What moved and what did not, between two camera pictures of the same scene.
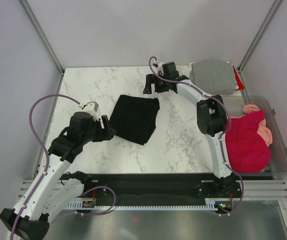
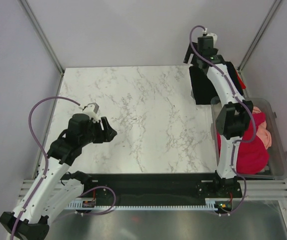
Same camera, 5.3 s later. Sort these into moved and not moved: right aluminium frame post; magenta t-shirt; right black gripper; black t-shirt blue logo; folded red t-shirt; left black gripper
Moved: right black gripper; black t-shirt blue logo
Not moved: left black gripper; magenta t-shirt; folded red t-shirt; right aluminium frame post
